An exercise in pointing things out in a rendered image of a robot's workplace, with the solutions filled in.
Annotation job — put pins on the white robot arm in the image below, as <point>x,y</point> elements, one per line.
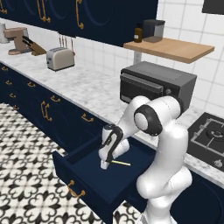
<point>167,163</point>

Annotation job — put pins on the navy open drawer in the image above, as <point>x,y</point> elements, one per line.
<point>96,180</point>

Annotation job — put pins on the black gas hob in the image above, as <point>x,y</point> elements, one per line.
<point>208,140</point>

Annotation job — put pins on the black microwave oven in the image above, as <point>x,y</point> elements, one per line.
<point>151,81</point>

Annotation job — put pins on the navy cupboards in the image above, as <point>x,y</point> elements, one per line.
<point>110,20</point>
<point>29,108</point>

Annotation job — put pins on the wooden wall shelf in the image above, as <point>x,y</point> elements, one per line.
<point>172,49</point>

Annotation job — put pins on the wooden knife block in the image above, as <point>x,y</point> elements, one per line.
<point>36,48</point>

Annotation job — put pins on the hanging kitchen tools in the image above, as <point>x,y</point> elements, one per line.
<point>65,42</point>

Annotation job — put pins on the dark extractor hood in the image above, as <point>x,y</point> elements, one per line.
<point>213,6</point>

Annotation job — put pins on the brown glass bottle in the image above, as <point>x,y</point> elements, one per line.
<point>138,34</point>

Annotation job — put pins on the dark grey canister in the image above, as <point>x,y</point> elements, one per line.
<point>153,29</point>

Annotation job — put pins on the navy lower cupboards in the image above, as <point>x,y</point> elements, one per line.
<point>29,108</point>

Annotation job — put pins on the brown coffee machine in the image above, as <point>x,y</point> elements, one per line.
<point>17,39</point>

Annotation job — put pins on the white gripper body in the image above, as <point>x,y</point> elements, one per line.
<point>104,165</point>

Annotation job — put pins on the silver toaster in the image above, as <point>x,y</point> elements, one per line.
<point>60,59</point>

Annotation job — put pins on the white shelf bracket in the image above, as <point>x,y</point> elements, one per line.
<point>137,57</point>

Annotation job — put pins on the navy upper cupboards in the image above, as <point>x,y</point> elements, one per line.
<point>110,20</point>

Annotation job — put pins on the yellow straw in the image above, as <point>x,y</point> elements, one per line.
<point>121,163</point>

